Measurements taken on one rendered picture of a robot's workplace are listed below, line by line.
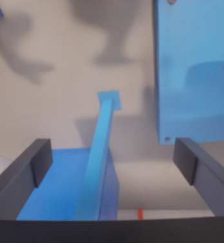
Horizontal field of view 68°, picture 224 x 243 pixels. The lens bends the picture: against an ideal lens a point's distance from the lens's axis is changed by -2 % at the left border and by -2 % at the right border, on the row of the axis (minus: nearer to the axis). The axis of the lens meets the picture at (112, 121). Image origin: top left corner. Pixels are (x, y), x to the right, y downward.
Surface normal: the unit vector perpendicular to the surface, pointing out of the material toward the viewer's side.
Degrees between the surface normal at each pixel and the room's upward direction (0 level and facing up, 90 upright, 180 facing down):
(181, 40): 0
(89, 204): 90
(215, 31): 0
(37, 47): 0
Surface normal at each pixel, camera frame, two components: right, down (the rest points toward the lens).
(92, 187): -0.18, -0.76
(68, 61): -0.10, 0.65
